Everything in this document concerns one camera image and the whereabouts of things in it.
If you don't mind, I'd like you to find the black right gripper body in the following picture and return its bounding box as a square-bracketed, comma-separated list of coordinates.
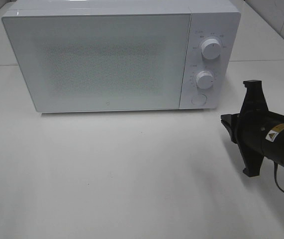
[221, 112, 284, 167]

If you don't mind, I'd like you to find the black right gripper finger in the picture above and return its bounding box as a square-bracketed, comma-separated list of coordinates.
[238, 143, 265, 177]
[240, 80, 269, 114]

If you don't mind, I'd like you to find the white microwave knob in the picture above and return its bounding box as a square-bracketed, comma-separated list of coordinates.
[195, 71, 214, 90]
[200, 37, 222, 60]

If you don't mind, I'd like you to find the white microwave oven body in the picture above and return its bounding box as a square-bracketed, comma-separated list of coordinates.
[1, 0, 241, 112]

